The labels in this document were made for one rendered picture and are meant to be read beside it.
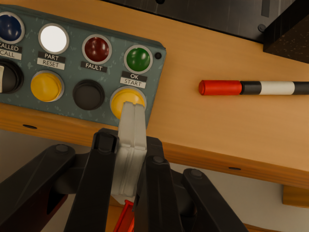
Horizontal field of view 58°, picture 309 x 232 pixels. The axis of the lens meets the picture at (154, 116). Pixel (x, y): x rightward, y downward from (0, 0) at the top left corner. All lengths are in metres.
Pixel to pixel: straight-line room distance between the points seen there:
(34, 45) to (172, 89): 0.14
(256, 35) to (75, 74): 0.21
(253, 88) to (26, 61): 0.22
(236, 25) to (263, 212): 1.10
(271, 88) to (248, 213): 1.05
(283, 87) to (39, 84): 0.24
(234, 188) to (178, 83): 1.04
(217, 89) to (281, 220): 1.16
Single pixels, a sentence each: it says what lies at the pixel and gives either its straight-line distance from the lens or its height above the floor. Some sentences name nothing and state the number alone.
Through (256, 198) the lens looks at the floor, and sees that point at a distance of 1.35.
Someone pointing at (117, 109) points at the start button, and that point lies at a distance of 0.24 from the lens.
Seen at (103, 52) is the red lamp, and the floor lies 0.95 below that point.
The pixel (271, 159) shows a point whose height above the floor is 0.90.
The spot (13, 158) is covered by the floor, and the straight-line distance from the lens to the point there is 1.22.
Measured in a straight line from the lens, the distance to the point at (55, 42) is 0.24.
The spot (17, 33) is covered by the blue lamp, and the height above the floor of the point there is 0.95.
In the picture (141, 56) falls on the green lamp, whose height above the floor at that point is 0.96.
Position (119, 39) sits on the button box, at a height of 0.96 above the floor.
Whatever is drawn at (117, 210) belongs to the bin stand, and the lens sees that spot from 0.37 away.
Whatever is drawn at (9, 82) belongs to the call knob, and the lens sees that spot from 0.26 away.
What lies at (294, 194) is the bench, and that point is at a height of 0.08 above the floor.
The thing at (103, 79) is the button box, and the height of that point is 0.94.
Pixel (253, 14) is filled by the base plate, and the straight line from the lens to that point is 0.37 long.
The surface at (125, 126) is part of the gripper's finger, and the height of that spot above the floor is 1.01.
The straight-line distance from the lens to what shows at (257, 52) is 0.35.
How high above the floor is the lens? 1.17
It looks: 72 degrees down
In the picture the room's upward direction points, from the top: 38 degrees clockwise
